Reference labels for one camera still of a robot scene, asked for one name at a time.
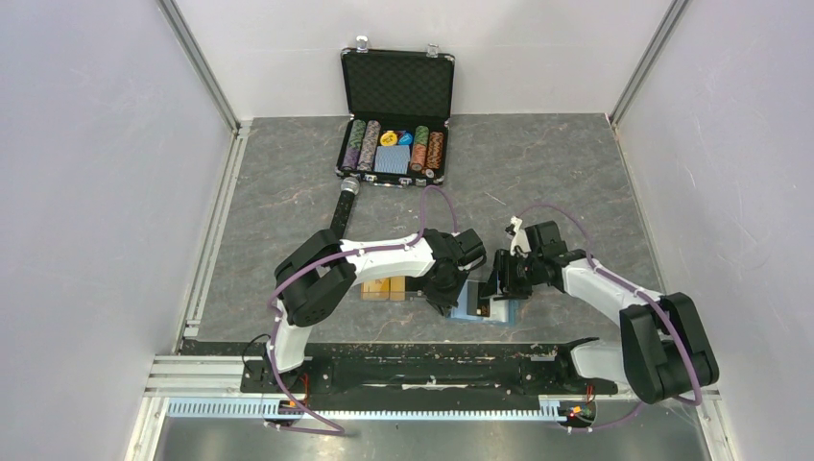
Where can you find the black VIP credit card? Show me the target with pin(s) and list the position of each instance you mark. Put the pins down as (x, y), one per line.
(478, 299)

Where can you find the brown orange chip stack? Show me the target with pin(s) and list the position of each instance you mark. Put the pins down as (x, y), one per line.
(434, 154)

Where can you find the blue round chip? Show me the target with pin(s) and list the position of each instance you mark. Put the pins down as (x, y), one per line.
(405, 138)

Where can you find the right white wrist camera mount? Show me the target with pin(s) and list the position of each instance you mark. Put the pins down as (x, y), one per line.
(519, 245)

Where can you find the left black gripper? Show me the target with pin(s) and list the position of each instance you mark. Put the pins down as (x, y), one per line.
(445, 302)

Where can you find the green orange chip stack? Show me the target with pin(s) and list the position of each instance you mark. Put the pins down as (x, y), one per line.
(420, 146)

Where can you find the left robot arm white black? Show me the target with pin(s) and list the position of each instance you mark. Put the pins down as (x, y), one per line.
(312, 281)

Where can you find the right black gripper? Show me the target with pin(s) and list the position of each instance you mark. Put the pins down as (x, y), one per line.
(502, 283)

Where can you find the light blue card holder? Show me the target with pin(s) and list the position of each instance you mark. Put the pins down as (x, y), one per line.
(502, 311)

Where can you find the white slotted cable duct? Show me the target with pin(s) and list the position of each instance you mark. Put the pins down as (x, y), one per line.
(282, 410)

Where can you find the clear box with gold cards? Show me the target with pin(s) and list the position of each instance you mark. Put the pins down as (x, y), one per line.
(393, 289)

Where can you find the yellow dealer chip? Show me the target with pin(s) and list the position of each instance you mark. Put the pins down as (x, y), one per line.
(389, 138)

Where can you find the black poker chip case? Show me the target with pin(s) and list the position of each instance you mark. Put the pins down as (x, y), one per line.
(401, 90)

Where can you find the green purple chip stack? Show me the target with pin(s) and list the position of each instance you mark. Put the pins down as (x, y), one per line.
(354, 145)

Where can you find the pink grey chip stack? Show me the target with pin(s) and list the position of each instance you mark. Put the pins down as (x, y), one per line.
(368, 146)

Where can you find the black microphone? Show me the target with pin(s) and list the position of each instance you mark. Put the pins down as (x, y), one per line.
(349, 189)

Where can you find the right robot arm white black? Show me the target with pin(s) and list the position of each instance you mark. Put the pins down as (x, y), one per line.
(663, 351)

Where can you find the blue playing card deck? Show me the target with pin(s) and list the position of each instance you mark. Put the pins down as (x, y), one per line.
(392, 159)

